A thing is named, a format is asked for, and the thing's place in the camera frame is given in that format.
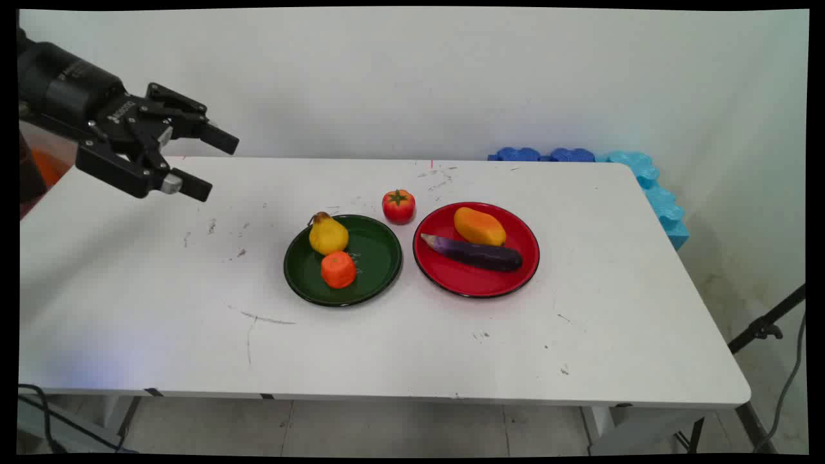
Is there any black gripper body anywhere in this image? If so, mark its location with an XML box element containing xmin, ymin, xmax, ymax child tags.
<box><xmin>17</xmin><ymin>28</ymin><xmax>208</xmax><ymax>163</ymax></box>

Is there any grey hanging cable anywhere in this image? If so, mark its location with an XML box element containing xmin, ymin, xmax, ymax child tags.
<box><xmin>753</xmin><ymin>312</ymin><xmax>807</xmax><ymax>453</ymax></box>

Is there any black tripod stand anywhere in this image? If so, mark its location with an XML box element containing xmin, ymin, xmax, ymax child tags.
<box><xmin>728</xmin><ymin>284</ymin><xmax>807</xmax><ymax>355</ymax></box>

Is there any black metal table leg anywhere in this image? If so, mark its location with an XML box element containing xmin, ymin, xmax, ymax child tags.
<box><xmin>115</xmin><ymin>396</ymin><xmax>142</xmax><ymax>452</ymax></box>

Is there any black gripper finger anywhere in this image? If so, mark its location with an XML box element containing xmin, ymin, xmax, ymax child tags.
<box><xmin>147</xmin><ymin>82</ymin><xmax>240</xmax><ymax>156</ymax></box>
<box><xmin>75</xmin><ymin>137</ymin><xmax>213</xmax><ymax>202</ymax></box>

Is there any yellow toy pear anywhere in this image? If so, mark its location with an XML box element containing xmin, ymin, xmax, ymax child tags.
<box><xmin>308</xmin><ymin>211</ymin><xmax>350</xmax><ymax>256</ymax></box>

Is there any orange toy fruit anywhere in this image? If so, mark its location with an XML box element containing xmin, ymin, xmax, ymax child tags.
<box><xmin>320</xmin><ymin>251</ymin><xmax>357</xmax><ymax>289</ymax></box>

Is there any black table leg frame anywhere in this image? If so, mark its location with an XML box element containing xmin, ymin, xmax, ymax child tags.
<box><xmin>674</xmin><ymin>402</ymin><xmax>779</xmax><ymax>455</ymax></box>

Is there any orange object behind table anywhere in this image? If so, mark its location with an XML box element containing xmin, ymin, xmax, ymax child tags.
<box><xmin>28</xmin><ymin>148</ymin><xmax>70</xmax><ymax>189</ymax></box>

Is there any black floor cable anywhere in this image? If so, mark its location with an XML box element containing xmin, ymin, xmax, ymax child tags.
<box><xmin>18</xmin><ymin>384</ymin><xmax>133</xmax><ymax>454</ymax></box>

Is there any light blue foam piece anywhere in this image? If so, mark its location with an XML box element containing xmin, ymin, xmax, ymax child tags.
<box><xmin>596</xmin><ymin>151</ymin><xmax>690</xmax><ymax>251</ymax></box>

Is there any red round plate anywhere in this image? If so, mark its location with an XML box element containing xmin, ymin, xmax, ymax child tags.
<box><xmin>412</xmin><ymin>202</ymin><xmax>541</xmax><ymax>299</ymax></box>

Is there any red toy tomato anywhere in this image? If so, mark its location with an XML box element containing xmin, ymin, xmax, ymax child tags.
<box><xmin>382</xmin><ymin>189</ymin><xmax>416</xmax><ymax>224</ymax></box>

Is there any dark green round plate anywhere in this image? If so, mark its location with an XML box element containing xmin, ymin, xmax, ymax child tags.
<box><xmin>284</xmin><ymin>215</ymin><xmax>403</xmax><ymax>307</ymax></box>

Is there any orange yellow toy mango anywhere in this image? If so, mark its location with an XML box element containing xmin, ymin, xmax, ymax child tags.
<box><xmin>453</xmin><ymin>206</ymin><xmax>507</xmax><ymax>247</ymax></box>

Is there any purple toy eggplant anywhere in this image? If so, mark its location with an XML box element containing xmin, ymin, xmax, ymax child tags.
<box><xmin>420</xmin><ymin>233</ymin><xmax>523</xmax><ymax>273</ymax></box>

